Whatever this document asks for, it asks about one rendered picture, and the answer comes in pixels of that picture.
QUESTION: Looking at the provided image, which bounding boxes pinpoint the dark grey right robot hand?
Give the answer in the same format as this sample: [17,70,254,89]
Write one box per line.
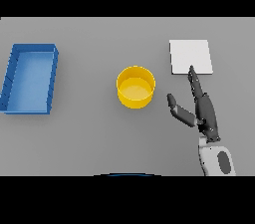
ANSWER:
[165,65,222,143]

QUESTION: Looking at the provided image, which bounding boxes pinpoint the yellow round bowl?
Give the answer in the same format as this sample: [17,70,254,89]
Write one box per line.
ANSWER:
[116,65,156,110]

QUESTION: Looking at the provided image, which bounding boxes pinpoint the blue rectangular tray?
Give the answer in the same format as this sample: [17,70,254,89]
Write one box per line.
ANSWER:
[0,43,60,115]

